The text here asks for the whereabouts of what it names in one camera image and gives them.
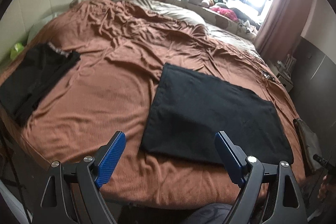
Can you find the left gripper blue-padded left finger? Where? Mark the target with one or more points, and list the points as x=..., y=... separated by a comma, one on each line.
x=57, y=204

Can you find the black bear print t-shirt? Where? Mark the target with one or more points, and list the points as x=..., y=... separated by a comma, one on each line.
x=190, y=107

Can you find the brown curtain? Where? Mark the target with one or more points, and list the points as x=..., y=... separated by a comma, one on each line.
x=282, y=28

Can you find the folded black garment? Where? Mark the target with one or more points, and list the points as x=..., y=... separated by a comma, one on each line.
x=40, y=70

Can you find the right hand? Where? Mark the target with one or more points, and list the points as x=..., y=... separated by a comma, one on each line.
x=325, y=187

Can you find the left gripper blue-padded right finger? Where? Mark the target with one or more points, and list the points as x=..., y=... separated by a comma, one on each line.
x=283, y=202

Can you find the green plastic bag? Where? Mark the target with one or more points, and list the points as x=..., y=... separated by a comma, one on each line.
x=16, y=50

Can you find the grey bag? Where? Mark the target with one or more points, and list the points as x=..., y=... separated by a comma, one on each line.
x=310, y=146

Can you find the beige patterned bed sheet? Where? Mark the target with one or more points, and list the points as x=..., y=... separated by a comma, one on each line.
x=190, y=17

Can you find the white bedside shelf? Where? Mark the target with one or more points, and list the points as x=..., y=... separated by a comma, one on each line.
x=282, y=71

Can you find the pile of clothes on sill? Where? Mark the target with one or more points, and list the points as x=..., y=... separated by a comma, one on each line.
x=225, y=8

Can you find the brown bed blanket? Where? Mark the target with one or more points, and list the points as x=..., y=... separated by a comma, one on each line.
x=123, y=49

